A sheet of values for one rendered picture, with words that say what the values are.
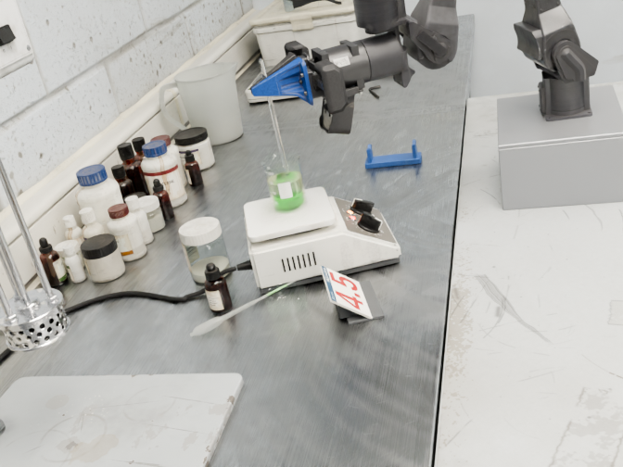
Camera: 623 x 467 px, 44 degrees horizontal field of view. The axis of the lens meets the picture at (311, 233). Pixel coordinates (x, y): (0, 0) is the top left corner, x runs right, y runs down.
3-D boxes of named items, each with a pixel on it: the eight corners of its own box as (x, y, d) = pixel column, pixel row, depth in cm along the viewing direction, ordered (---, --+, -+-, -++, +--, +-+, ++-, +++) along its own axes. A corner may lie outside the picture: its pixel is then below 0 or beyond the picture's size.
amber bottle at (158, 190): (176, 212, 135) (165, 173, 132) (173, 220, 132) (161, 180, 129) (159, 215, 135) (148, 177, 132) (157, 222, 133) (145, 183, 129)
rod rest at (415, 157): (422, 156, 137) (419, 137, 136) (421, 163, 134) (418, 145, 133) (367, 162, 140) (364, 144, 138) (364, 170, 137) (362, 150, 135)
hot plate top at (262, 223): (324, 190, 112) (323, 184, 111) (337, 224, 101) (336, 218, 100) (244, 208, 111) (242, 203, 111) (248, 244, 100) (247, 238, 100)
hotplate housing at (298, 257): (382, 225, 116) (375, 177, 112) (403, 264, 104) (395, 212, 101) (238, 258, 115) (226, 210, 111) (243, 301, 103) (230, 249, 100)
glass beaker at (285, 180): (317, 208, 106) (306, 153, 102) (282, 220, 104) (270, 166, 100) (297, 195, 110) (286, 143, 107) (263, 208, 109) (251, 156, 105)
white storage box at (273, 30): (386, 27, 236) (379, -21, 229) (365, 60, 204) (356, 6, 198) (290, 39, 244) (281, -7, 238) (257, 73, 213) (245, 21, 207)
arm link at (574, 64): (568, 61, 115) (566, 18, 111) (602, 77, 107) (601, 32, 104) (527, 73, 114) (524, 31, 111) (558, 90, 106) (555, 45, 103)
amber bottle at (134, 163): (157, 195, 144) (140, 141, 139) (140, 205, 141) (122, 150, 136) (140, 193, 147) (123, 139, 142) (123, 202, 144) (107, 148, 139)
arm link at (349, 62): (384, 50, 93) (391, 98, 96) (336, 28, 109) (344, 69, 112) (321, 68, 92) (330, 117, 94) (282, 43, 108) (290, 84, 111)
